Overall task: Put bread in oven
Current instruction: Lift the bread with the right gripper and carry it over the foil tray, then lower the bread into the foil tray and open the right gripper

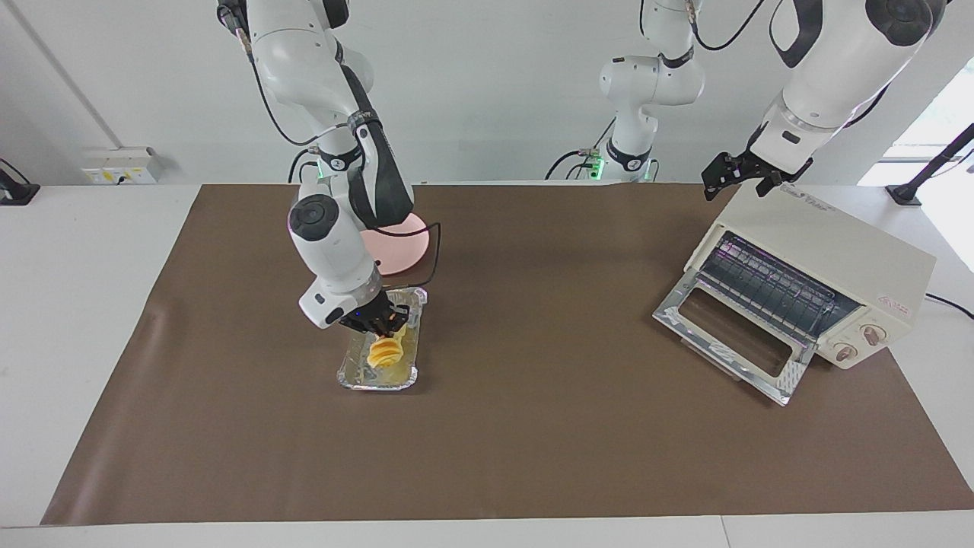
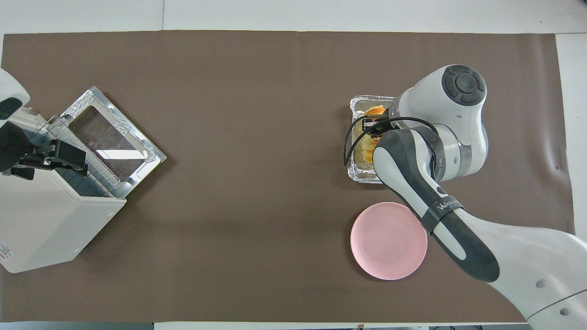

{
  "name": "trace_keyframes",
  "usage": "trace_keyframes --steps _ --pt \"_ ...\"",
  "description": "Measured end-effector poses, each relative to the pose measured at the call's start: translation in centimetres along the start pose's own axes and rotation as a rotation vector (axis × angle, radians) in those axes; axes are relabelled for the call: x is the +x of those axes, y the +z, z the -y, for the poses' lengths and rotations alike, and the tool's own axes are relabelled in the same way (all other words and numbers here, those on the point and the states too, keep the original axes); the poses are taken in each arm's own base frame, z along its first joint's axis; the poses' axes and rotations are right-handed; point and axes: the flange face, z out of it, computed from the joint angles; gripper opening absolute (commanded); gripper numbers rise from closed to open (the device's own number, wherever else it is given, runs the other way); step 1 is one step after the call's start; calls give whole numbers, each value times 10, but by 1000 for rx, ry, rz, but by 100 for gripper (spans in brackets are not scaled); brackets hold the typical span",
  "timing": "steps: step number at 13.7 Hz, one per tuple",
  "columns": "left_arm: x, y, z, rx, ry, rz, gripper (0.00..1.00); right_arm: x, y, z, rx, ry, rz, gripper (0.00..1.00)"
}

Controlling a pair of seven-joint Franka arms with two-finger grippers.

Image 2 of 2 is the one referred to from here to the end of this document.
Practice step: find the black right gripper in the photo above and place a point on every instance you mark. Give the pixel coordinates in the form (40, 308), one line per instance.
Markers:
(383, 126)

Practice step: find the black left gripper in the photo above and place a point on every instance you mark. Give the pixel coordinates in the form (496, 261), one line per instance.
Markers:
(11, 146)

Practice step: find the golden bread loaf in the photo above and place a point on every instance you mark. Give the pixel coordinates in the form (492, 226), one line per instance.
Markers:
(367, 153)

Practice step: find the aluminium foil tray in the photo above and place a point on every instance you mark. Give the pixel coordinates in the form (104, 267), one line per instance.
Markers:
(362, 177)

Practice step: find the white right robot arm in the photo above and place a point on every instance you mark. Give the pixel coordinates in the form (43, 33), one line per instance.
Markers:
(527, 266)

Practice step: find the white toaster oven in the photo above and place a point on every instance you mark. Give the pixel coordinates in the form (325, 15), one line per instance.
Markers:
(46, 220)

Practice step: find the glass oven door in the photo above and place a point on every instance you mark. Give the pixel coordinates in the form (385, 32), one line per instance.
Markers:
(107, 133)

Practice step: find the pink round plate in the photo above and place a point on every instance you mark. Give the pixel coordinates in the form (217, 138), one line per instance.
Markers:
(385, 243)

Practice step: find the brown table mat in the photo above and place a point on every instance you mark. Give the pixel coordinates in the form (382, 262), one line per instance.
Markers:
(229, 137)

